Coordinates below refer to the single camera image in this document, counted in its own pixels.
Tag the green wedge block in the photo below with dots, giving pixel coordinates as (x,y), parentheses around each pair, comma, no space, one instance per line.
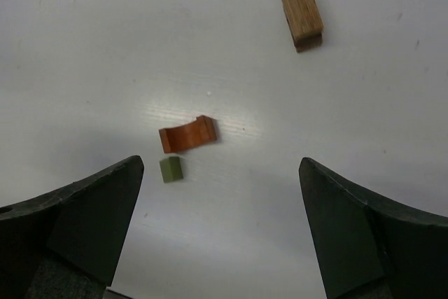
(171,169)

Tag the tan wood rectangular block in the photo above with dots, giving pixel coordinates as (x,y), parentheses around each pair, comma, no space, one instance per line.
(304,22)

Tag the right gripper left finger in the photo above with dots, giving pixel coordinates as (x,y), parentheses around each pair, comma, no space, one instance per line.
(67,243)

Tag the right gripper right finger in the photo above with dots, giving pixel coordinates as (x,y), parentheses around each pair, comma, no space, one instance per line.
(370,246)

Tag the orange arch block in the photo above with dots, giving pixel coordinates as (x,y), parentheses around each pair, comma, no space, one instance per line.
(199,132)

